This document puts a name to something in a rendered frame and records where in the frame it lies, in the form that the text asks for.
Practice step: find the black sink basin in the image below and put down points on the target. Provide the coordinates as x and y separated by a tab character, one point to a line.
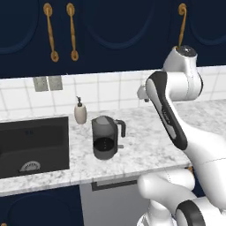
35	144

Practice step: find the grey dishwasher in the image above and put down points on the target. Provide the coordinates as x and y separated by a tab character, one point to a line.
114	206

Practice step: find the navy base cupboard door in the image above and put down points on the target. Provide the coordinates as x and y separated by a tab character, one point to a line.
199	188
41	207

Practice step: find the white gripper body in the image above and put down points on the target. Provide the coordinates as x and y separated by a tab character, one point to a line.
143	93

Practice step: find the beige soap dispenser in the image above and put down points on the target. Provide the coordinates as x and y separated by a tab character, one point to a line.
80	114

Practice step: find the navy wall cupboard door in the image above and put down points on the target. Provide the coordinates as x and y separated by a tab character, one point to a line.
23	38
117	35
209	29

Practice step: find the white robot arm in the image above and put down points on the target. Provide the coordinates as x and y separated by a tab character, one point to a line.
206	153

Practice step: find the dark grey electric kettle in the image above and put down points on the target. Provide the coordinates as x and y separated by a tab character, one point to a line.
104	138

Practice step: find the grey wall socket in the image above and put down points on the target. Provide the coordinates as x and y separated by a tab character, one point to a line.
40	84
55	83

